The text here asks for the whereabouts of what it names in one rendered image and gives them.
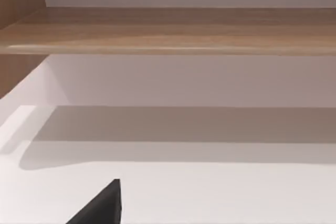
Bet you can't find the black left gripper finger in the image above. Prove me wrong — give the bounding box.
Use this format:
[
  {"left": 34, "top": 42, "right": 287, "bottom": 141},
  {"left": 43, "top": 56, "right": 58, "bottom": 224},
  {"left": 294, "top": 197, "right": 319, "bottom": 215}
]
[{"left": 65, "top": 178, "right": 123, "bottom": 224}]

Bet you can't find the wooden open shelf unit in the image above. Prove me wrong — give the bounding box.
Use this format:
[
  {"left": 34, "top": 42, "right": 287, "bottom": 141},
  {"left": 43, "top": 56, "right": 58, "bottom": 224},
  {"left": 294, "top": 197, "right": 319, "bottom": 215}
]
[{"left": 0, "top": 0, "right": 336, "bottom": 99}]

